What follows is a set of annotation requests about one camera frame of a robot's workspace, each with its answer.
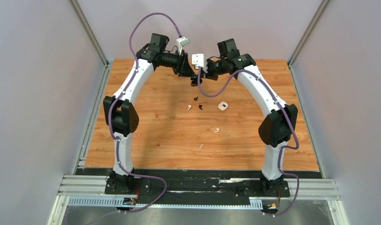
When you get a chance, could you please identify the aluminium corner post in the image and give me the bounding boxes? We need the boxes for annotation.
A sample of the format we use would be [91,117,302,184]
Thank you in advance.
[287,0,331,68]
[68,0,109,67]

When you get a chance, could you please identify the white earbud charging case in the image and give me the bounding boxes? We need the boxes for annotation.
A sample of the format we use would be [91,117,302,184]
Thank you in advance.
[218,101,229,111]

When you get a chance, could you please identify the aluminium frame rail front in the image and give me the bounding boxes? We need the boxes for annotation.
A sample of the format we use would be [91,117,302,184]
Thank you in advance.
[58,175,341,201]

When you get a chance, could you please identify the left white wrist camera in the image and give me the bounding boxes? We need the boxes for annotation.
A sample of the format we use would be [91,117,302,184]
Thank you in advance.
[176,37,190,55]

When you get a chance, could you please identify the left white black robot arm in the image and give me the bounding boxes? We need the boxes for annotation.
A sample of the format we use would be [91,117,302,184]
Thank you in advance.
[103,33,197,194]

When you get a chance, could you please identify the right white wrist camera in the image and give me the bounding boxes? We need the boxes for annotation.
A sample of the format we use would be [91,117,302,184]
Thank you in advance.
[191,53,207,73]

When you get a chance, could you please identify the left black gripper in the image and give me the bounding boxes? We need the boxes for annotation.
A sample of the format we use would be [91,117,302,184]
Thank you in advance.
[160,49,197,78]

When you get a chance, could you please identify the slotted cable duct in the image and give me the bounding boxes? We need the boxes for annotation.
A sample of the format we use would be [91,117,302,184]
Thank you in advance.
[68,196,263,209]

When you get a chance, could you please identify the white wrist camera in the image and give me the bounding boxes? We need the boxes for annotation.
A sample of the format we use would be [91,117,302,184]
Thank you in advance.
[191,53,207,73]
[176,37,190,55]

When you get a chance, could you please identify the black earbud charging case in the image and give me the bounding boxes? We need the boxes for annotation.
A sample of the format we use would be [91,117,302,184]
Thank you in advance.
[190,77,203,87]

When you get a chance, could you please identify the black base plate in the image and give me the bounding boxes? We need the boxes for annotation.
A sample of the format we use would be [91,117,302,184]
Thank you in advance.
[75,168,322,206]

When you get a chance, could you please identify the left aluminium corner post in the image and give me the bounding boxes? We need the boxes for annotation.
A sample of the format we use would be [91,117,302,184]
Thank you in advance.
[68,0,109,67]

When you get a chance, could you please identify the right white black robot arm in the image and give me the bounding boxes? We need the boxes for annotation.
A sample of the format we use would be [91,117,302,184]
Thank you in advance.
[197,38,299,196]

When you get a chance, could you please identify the right aluminium corner post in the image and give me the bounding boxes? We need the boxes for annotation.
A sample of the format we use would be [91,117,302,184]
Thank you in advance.
[287,0,331,68]

